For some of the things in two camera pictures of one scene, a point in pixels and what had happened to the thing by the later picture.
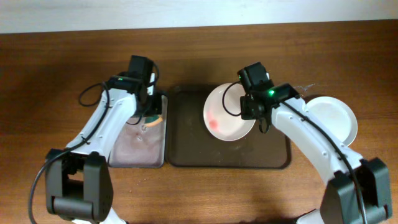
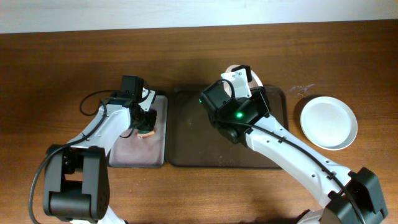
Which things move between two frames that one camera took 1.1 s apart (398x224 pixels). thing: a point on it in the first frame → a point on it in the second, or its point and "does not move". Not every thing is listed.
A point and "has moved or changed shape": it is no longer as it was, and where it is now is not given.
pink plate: x=222 y=114 has moved or changed shape
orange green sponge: x=153 y=120 has moved or changed shape
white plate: x=335 y=116 does not move
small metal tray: x=140 y=145 does not move
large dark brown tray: x=190 y=143 does not move
